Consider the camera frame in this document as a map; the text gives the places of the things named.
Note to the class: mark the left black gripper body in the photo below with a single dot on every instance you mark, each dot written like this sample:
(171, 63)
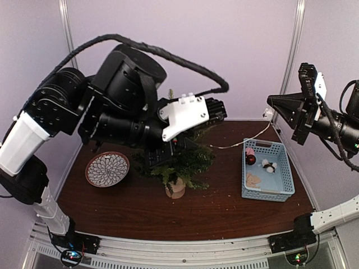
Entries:
(155, 159)

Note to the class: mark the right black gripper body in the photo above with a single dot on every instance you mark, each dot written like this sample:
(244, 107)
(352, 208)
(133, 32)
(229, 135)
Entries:
(304, 120)

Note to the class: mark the small green christmas tree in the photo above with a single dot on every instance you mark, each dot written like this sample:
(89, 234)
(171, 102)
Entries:
(180, 172)

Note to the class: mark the red bauble ornament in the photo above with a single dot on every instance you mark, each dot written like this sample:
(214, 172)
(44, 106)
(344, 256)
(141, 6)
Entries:
(250, 159)

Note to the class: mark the beige bow ornament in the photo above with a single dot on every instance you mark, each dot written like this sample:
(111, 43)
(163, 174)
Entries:
(252, 181)

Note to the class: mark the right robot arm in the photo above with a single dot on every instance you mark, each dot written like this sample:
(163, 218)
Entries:
(342, 130)

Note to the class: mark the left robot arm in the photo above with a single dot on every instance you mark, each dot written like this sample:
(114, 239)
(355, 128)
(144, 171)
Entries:
(119, 104)

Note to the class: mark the patterned ceramic plate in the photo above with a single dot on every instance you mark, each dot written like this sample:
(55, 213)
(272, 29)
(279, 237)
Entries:
(107, 169)

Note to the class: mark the pink ornament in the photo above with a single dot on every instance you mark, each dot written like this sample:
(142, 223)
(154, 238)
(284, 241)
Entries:
(249, 151)

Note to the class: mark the white cotton ornament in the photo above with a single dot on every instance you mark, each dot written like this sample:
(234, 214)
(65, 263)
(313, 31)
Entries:
(270, 167)

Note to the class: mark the light blue plastic basket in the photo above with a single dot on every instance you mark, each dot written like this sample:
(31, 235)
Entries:
(266, 172)

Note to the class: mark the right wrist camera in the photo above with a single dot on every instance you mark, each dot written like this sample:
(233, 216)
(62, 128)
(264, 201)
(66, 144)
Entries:
(312, 85)

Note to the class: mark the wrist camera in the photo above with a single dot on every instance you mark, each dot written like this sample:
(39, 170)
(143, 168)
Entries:
(189, 111)
(312, 85)

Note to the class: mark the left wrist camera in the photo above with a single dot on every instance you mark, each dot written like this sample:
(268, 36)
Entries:
(189, 111)

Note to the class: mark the right aluminium corner post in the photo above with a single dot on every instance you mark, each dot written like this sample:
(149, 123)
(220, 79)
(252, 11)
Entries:
(294, 45)

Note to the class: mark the aluminium corner post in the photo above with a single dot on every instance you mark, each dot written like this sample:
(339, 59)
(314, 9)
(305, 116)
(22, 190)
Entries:
(64, 14)
(294, 45)

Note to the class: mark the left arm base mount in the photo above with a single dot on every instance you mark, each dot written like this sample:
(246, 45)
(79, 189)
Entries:
(76, 241)

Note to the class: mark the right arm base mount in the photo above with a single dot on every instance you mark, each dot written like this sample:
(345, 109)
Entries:
(291, 239)

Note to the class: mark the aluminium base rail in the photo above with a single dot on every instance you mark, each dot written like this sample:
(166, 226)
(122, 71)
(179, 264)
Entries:
(250, 252)

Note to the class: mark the left aluminium corner post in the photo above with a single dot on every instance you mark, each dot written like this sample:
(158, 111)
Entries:
(64, 14)

